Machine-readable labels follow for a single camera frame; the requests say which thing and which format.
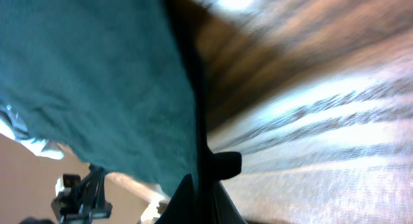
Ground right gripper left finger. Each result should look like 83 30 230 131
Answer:
156 174 196 224

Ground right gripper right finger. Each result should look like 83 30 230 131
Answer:
203 146 248 224

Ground black shorts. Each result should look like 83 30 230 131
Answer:
1 0 197 196

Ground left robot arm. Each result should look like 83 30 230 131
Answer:
51 165 112 224

